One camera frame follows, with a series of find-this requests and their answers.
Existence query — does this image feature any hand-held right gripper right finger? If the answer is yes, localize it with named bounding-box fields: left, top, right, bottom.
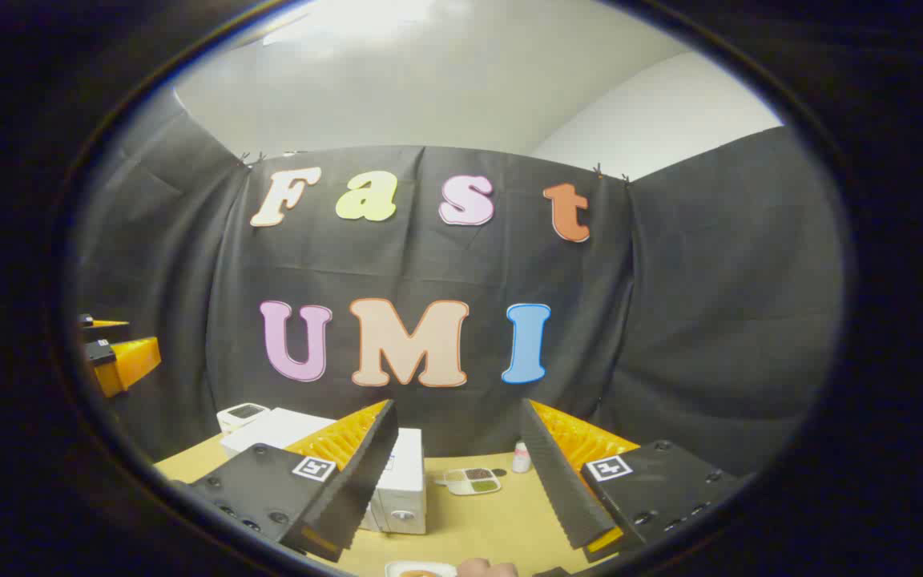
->
left=519, top=398, right=751, bottom=563

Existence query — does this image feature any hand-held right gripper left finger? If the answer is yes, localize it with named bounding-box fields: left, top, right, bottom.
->
left=177, top=399, right=400, bottom=563

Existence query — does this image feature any white microwave oven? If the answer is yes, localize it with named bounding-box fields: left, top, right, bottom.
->
left=220, top=407, right=428, bottom=535

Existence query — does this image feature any white divided seasoning tray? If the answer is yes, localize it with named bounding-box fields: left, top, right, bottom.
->
left=443, top=467, right=503, bottom=497

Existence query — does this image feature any white square plate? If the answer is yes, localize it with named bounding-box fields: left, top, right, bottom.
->
left=385, top=560, right=459, bottom=577

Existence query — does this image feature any white toaster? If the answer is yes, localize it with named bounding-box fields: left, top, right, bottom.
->
left=216, top=402, right=271, bottom=434

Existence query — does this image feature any black backdrop cloth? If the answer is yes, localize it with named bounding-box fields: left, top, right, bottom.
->
left=73, top=88, right=845, bottom=482

